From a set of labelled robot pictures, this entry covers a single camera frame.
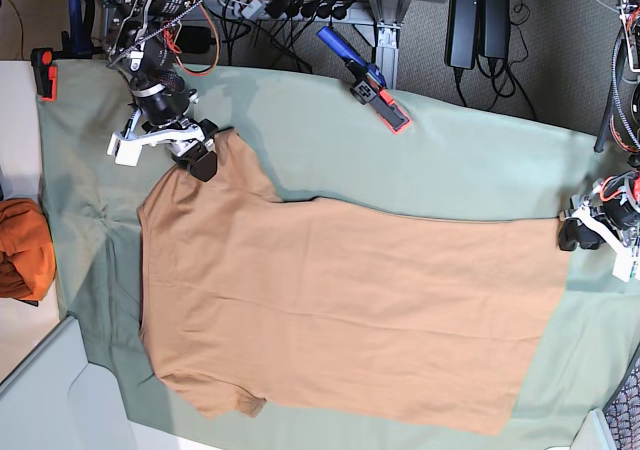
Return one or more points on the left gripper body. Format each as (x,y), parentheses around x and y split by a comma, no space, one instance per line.
(604,229)

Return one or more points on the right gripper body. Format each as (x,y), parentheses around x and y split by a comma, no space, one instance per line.
(182,136)

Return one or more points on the tan T-shirt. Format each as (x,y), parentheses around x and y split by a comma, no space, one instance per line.
(248,300)

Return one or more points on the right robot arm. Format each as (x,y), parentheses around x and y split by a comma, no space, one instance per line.
(142,46)

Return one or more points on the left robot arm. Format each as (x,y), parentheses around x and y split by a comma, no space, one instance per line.
(609,213)

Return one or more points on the black power brick left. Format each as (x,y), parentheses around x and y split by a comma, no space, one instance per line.
(194,40)

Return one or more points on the blue clamp with orange pad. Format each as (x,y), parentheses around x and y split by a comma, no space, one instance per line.
(77,43)

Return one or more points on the blue clamp at table edge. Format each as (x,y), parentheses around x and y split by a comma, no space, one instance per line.
(369,87)

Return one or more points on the orange folded garment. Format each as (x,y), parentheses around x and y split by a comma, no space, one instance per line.
(28,263)

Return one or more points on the black power adapter pair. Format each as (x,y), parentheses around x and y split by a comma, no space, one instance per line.
(477,28)

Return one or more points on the grey plastic bin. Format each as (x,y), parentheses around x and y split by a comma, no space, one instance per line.
(56,399)

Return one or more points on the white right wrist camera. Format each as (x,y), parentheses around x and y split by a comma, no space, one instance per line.
(126,146)

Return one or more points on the aluminium frame post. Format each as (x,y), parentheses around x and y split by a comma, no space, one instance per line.
(388,17)

